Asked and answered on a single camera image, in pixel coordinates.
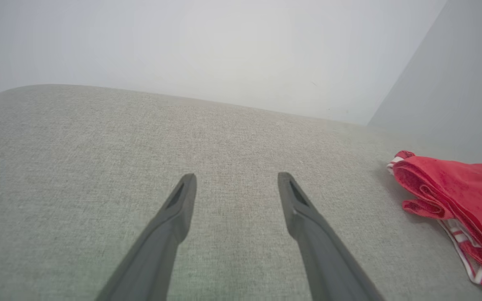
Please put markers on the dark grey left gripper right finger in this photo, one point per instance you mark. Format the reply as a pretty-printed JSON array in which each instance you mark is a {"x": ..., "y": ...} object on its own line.
[{"x": 324, "y": 259}]

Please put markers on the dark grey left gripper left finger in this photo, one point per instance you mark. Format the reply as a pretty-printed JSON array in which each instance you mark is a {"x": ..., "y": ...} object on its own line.
[{"x": 157, "y": 251}]

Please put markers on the red and white basketball jersey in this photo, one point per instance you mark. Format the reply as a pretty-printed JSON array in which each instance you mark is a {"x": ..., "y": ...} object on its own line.
[{"x": 467, "y": 192}]

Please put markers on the grey fabric sofa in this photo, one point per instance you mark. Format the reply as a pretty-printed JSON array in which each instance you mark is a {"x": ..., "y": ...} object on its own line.
[{"x": 224, "y": 146}]

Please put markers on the grey door panel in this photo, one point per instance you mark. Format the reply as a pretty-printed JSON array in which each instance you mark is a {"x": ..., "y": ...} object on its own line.
[{"x": 467, "y": 83}]

